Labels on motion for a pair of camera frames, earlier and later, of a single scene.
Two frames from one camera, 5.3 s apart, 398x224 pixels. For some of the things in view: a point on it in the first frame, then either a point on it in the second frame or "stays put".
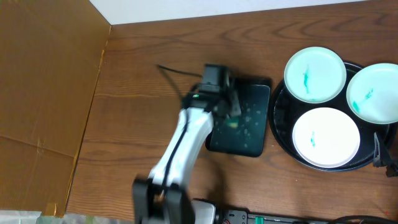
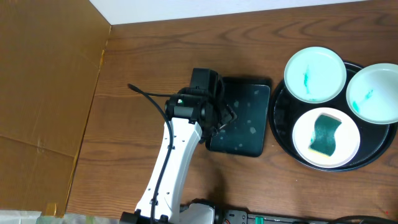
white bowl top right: (372, 94) stays put
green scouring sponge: (233, 124) to (323, 140)
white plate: (326, 137) stays put
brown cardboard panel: (51, 53) stays put
